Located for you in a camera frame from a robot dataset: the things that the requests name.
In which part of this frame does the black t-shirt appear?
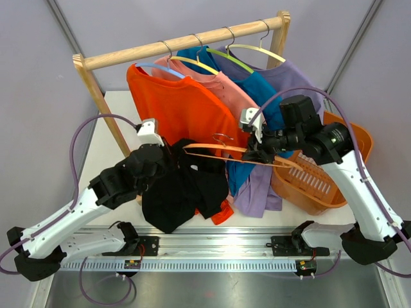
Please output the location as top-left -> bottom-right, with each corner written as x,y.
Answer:
142,139 -> 233,234

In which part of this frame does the orange plastic hanger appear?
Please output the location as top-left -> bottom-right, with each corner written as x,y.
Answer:
182,139 -> 303,171

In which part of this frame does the pink t-shirt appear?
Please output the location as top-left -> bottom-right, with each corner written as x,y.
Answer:
151,55 -> 261,206

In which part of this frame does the orange t-shirt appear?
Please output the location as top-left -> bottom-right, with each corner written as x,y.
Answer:
126,62 -> 251,227

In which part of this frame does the light blue plastic hanger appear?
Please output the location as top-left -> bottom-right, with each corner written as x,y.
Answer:
134,40 -> 187,79

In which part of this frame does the yellow plastic hanger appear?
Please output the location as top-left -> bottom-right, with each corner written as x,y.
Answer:
169,33 -> 219,76

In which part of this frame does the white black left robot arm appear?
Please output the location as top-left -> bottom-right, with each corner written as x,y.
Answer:
7,144 -> 176,282

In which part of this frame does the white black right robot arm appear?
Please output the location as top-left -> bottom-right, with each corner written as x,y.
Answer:
240,95 -> 410,265

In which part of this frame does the blue t-shirt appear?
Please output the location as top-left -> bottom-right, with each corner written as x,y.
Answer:
177,46 -> 284,196

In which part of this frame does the purple t-shirt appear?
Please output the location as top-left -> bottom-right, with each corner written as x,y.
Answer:
214,44 -> 325,219

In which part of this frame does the green plastic hanger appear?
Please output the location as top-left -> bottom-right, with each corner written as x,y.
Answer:
205,26 -> 254,74

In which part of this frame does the cream plastic hanger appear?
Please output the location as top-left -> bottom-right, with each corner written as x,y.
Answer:
225,19 -> 286,63

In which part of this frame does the orange laundry basket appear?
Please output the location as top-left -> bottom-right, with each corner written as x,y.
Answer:
271,111 -> 373,215

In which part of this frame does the wooden clothes rack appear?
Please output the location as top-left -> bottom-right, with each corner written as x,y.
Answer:
72,10 -> 292,206

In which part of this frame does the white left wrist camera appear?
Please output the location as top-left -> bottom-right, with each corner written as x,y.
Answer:
136,118 -> 164,146

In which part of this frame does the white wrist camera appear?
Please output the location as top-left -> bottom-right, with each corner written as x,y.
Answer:
239,107 -> 265,144
136,118 -> 164,146

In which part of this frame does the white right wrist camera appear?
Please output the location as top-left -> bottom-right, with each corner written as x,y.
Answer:
239,107 -> 265,144

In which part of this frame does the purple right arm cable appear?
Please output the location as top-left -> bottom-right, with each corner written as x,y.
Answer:
249,86 -> 411,278

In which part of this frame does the aluminium mounting rail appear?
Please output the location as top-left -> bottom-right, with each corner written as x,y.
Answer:
56,224 -> 392,259

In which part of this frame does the white slotted cable duct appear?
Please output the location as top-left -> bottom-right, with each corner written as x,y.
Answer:
62,258 -> 297,273

